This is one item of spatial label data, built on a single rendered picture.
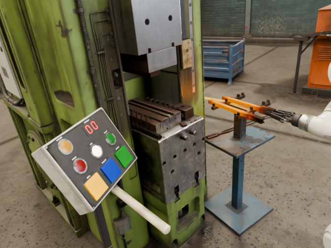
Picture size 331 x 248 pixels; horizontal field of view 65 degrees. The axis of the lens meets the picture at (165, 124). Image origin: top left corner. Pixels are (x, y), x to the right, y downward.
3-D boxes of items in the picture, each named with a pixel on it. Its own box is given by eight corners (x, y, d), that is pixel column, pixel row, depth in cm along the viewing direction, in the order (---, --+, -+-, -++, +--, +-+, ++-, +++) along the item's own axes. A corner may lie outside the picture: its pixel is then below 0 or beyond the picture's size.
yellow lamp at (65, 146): (75, 150, 92) (72, 139, 90) (62, 156, 89) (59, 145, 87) (71, 147, 94) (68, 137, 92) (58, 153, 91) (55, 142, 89)
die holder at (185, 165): (206, 175, 179) (204, 117, 160) (166, 205, 157) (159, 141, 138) (153, 148, 217) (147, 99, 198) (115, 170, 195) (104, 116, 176)
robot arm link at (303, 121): (314, 129, 141) (304, 125, 146) (317, 113, 137) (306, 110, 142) (306, 135, 137) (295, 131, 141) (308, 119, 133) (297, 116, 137)
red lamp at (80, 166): (89, 169, 93) (86, 159, 91) (77, 175, 91) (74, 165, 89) (85, 166, 95) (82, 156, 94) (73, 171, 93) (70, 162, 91)
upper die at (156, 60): (177, 64, 140) (176, 46, 136) (148, 73, 128) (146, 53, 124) (130, 57, 168) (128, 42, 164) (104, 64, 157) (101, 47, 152)
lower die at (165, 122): (181, 122, 155) (180, 109, 152) (156, 136, 144) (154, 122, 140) (138, 107, 184) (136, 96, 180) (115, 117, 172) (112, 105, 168)
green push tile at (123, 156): (133, 158, 114) (124, 144, 112) (125, 168, 108) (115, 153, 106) (130, 159, 115) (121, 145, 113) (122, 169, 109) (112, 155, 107)
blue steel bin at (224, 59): (245, 73, 549) (246, 38, 518) (231, 84, 492) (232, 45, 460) (194, 69, 613) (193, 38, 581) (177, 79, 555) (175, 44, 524)
